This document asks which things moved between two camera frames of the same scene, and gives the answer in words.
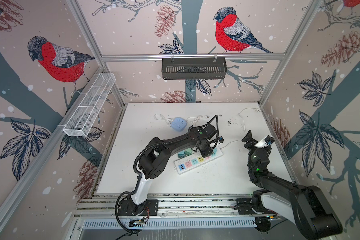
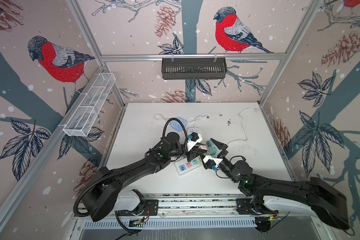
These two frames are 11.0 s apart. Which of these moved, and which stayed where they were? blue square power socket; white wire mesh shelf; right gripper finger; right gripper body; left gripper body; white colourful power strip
Moved: right gripper finger; left gripper body; right gripper body
Stayed: blue square power socket; white wire mesh shelf; white colourful power strip
